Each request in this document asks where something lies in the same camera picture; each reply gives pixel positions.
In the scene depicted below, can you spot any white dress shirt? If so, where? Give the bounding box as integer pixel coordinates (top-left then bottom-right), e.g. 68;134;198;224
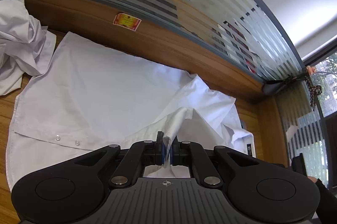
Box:
6;33;255;188

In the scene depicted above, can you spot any red yellow sticker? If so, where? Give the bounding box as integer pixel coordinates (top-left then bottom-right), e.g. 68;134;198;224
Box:
112;13;142;31

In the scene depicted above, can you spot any crumpled white shirt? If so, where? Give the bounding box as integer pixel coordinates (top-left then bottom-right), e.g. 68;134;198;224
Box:
1;0;56;96

